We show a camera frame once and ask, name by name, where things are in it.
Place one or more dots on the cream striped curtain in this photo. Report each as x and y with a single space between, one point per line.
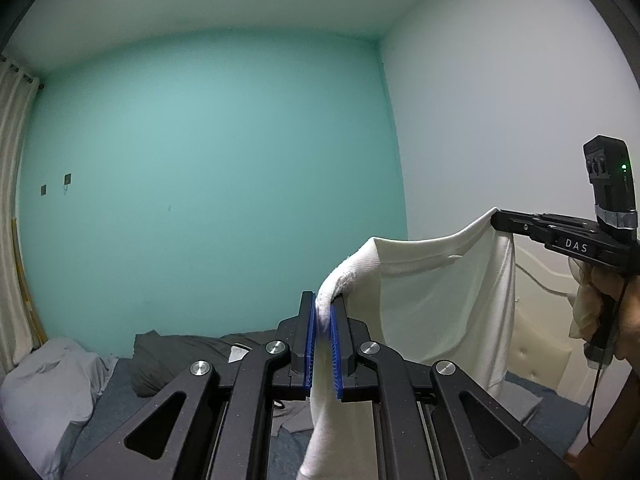
12 210

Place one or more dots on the person's right forearm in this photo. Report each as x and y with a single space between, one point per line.
625 410

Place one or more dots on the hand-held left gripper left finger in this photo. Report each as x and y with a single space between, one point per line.
310 355

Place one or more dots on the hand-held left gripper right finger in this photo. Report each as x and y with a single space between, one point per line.
335 355

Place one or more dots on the crumpled grey garment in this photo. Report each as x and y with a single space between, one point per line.
295 417

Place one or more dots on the light grey blanket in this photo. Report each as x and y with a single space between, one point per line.
50 395

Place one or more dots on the blue patterned bed sheet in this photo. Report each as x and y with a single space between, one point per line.
550 425

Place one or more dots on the person's right hand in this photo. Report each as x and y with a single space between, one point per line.
582 305

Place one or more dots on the folded light grey garment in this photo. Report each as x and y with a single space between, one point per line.
522 400

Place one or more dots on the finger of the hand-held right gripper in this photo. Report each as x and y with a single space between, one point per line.
520 224

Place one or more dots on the cream tufted headboard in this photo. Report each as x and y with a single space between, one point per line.
540 320

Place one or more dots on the white long-sleeve shirt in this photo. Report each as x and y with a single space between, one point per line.
430 300

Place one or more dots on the dark grey rolled duvet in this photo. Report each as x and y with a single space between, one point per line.
190 360

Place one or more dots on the white garment with black trim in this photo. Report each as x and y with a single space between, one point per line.
237 354

